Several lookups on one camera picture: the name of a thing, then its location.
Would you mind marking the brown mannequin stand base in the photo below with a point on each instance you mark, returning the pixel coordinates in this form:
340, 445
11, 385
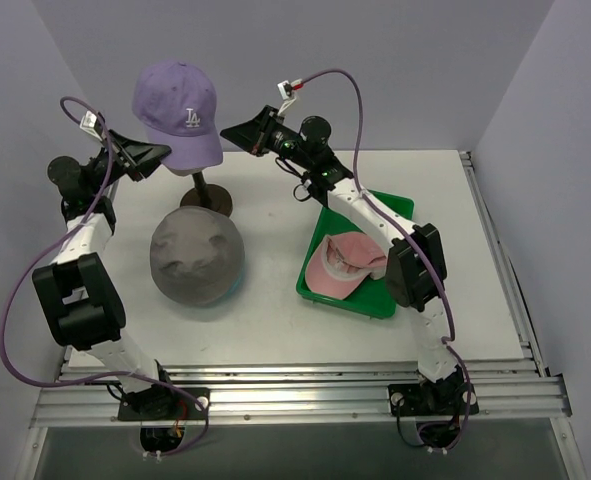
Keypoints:
209, 196

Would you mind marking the green plastic tray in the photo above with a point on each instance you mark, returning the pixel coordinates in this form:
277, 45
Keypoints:
369, 298

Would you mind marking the beige mannequin head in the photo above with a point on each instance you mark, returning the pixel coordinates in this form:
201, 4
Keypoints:
185, 172

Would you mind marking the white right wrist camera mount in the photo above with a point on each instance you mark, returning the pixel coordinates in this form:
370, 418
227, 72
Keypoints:
288, 91

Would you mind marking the teal bucket hat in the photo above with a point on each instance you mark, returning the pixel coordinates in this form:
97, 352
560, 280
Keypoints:
235, 285

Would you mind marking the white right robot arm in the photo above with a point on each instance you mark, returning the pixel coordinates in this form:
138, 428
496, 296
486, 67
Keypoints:
415, 268

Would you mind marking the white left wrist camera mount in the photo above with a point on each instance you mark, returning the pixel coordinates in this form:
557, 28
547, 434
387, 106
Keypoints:
91, 124

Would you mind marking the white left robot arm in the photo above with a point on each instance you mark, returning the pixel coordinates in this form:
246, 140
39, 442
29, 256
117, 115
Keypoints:
81, 304

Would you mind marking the purple baseball cap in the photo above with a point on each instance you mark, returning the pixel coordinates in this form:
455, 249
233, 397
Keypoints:
176, 103

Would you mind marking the pink baseball cap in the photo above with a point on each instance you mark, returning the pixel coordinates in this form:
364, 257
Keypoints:
342, 262

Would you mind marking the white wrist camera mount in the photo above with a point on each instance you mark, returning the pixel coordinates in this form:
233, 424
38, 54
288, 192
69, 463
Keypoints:
288, 91
91, 124

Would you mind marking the grey bucket hat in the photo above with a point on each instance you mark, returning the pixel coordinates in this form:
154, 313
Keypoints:
195, 255

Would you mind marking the aluminium frame rail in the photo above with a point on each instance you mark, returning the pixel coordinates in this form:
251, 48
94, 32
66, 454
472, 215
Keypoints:
269, 356

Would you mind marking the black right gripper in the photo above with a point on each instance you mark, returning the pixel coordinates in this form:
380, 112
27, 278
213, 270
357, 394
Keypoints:
264, 133

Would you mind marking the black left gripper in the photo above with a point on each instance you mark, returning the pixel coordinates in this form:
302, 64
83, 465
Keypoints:
118, 155

